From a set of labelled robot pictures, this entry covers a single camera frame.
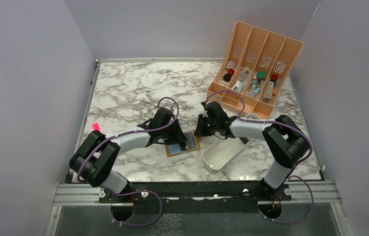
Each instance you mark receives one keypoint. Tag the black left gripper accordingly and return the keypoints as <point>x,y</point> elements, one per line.
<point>178,136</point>

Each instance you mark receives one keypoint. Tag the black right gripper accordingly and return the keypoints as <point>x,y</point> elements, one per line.
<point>200,131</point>

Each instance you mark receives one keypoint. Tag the black credit card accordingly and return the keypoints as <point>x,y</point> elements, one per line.
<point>191,140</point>

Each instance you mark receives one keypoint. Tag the yellow leather card holder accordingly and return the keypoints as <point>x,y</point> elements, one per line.
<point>180,148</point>

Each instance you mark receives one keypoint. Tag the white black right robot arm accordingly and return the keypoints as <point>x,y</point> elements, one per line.
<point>287,143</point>

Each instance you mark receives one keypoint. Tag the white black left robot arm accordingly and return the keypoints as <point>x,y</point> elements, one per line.
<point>94,159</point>

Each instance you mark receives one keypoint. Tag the white plastic tray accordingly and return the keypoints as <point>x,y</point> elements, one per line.
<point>221,152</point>

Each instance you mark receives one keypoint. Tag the black round cap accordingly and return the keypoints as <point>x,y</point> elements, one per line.
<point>227,77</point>

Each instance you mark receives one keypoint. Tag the red round cap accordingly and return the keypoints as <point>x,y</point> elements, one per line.
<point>231,71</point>

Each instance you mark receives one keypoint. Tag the light blue tube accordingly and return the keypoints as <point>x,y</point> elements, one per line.
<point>255,92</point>

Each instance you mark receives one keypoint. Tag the green round cap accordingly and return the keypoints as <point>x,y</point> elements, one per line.
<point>261,75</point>

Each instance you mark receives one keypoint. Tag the white red tube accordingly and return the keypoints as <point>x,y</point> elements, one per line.
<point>269,89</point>

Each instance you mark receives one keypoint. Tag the pink highlighter marker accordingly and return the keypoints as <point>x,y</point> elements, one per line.
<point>96,126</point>

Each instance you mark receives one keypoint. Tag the peach desk organizer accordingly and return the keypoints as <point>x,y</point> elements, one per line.
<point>251,49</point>

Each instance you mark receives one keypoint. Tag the black mounting rail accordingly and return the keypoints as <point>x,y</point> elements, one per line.
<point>194,197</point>

